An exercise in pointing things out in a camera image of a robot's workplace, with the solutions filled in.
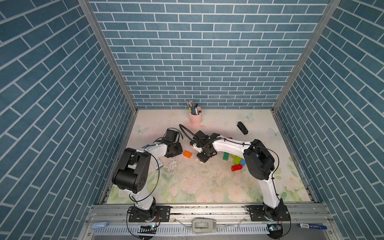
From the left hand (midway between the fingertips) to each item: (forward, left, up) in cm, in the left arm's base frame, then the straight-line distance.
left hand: (184, 150), depth 96 cm
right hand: (-5, -12, -1) cm, 13 cm away
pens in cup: (+27, -6, +11) cm, 29 cm away
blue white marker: (-41, -62, +2) cm, 74 cm away
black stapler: (+18, -41, +2) cm, 45 cm away
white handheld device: (-40, -12, +1) cm, 42 cm away
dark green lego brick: (-4, -26, +1) cm, 27 cm away
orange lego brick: (-3, -2, +1) cm, 4 cm away
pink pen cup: (+23, -8, +5) cm, 25 cm away
